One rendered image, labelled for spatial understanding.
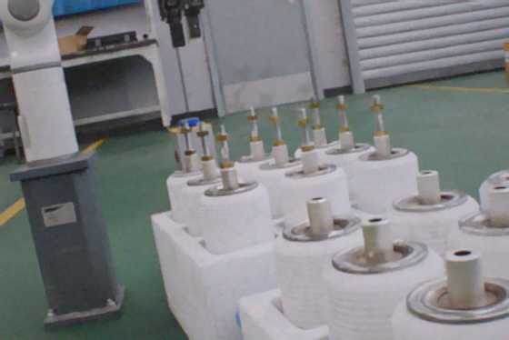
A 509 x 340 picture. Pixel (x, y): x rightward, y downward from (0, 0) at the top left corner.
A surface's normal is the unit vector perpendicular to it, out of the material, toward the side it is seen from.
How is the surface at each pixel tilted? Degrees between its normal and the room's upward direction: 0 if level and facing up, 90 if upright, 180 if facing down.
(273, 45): 90
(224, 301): 90
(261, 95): 90
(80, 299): 90
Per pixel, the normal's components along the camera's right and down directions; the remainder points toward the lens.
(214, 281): 0.31, 0.09
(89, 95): 0.11, 0.13
